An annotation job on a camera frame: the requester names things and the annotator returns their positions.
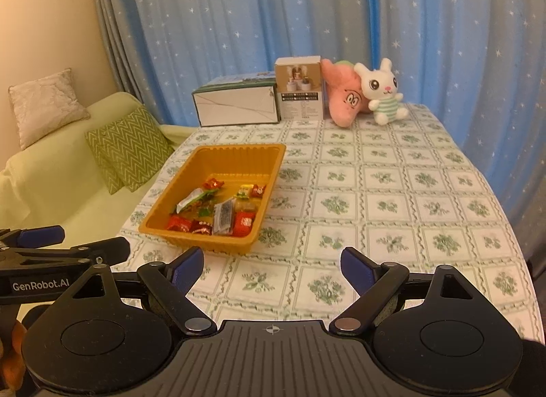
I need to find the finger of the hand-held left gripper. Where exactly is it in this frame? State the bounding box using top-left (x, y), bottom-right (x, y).
top-left (64, 237), bottom-right (131, 267)
top-left (0, 226), bottom-right (64, 248)

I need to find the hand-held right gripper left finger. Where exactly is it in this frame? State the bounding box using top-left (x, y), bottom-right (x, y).
top-left (55, 247), bottom-right (218, 335)

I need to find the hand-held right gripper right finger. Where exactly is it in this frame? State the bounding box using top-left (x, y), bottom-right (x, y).
top-left (328, 247), bottom-right (483, 335)

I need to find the wide red snack packet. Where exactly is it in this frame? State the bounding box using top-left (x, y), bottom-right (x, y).
top-left (166, 215), bottom-right (195, 232)

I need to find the dark transparent snack packet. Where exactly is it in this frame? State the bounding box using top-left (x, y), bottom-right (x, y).
top-left (212, 202), bottom-right (237, 236)

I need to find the square red candy packet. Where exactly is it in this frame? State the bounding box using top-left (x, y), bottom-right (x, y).
top-left (232, 210), bottom-right (255, 237)

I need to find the orange plastic tray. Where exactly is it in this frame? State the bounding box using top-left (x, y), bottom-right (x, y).
top-left (139, 144), bottom-right (286, 256)

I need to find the person's left hand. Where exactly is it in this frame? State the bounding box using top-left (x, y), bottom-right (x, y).
top-left (0, 320), bottom-right (26, 381)

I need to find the pale green sofa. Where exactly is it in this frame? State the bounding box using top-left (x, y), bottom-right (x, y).
top-left (0, 92), bottom-right (192, 270)

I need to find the green floral checked tablecloth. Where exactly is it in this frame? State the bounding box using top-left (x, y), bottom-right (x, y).
top-left (121, 102), bottom-right (538, 342)

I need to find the green chevron pillow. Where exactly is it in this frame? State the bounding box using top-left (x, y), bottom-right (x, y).
top-left (85, 107), bottom-right (175, 195)

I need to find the beige square cushion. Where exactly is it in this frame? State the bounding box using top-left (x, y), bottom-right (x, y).
top-left (9, 68), bottom-right (90, 150)

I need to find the long white cardboard box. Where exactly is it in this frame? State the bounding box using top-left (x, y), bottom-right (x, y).
top-left (192, 73), bottom-right (281, 127)

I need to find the pink star plush toy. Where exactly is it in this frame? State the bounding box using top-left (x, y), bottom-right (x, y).
top-left (321, 59), bottom-right (371, 128)

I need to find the brown product box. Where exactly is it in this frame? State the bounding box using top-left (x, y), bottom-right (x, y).
top-left (274, 56), bottom-right (325, 121)

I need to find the white bunny plush toy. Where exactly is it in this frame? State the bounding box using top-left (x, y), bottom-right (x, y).
top-left (353, 58), bottom-right (409, 125)

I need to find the blue star-print curtain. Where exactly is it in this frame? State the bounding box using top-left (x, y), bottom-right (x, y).
top-left (362, 0), bottom-right (546, 261)
top-left (89, 0), bottom-right (372, 129)

